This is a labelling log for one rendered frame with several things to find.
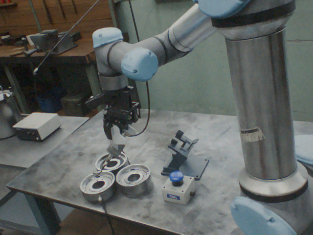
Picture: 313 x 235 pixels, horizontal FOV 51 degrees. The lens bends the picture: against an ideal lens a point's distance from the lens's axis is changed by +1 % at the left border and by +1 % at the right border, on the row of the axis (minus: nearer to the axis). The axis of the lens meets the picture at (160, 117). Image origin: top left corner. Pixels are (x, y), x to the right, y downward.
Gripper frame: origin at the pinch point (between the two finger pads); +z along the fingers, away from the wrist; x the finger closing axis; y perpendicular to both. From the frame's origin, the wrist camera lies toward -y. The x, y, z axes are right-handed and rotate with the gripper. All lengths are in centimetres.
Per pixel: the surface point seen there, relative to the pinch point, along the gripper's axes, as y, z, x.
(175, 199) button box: 23.6, 7.1, -8.2
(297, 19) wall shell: 28, 2, 157
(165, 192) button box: 20.4, 5.4, -8.2
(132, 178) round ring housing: 6.3, 9.7, -3.6
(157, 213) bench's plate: 20.4, 9.0, -12.9
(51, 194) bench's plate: -16.5, 13.8, -16.5
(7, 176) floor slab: -164, 115, 50
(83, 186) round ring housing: -5.4, 9.4, -13.0
